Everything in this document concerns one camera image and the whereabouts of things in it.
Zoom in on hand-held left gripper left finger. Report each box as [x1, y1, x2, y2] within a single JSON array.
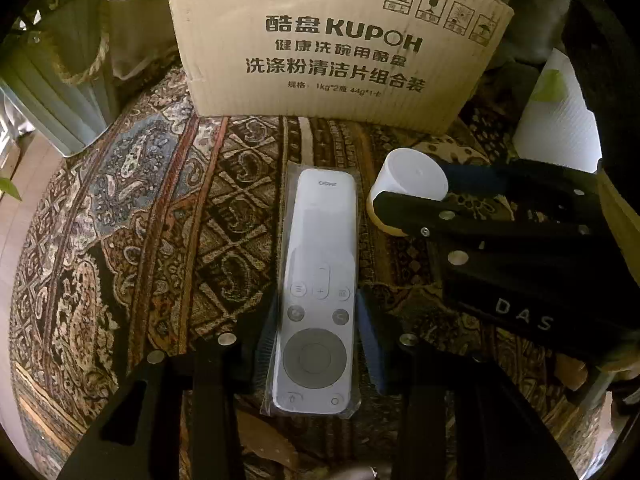
[[55, 292, 281, 480]]

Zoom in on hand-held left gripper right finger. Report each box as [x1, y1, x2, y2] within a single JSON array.
[[357, 290, 581, 480]]

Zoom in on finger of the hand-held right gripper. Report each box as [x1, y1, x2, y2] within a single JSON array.
[[372, 190, 621, 282], [440, 159, 603, 203]]

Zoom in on small white cylinder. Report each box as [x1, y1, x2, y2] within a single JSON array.
[[367, 147, 450, 237]]

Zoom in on white remote control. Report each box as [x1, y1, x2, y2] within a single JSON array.
[[260, 162, 364, 419]]

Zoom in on cardboard box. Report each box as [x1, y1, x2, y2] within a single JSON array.
[[166, 0, 516, 137]]

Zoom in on white paper towel roll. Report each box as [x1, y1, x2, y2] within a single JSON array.
[[512, 47, 607, 174]]

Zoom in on wide grey curtain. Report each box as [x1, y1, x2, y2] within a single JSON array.
[[492, 0, 581, 79]]

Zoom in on patterned rug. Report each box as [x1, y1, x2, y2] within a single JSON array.
[[10, 60, 617, 480]]

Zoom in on grey ribbed vase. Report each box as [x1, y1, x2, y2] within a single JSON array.
[[0, 0, 122, 159]]

